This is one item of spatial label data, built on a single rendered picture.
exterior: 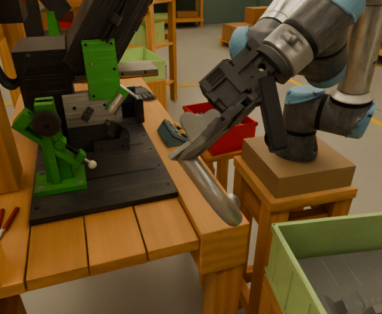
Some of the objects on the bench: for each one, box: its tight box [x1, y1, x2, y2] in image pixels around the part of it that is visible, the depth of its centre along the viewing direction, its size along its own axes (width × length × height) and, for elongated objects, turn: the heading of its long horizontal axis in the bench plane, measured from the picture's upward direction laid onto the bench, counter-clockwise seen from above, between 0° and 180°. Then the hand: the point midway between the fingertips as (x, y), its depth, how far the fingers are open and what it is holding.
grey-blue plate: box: [122, 85, 136, 118], centre depth 150 cm, size 10×2×14 cm, turn 109°
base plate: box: [29, 90, 178, 226], centre depth 142 cm, size 42×110×2 cm, turn 19°
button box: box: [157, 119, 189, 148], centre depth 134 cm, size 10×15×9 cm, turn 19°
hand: (191, 157), depth 54 cm, fingers closed on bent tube, 3 cm apart
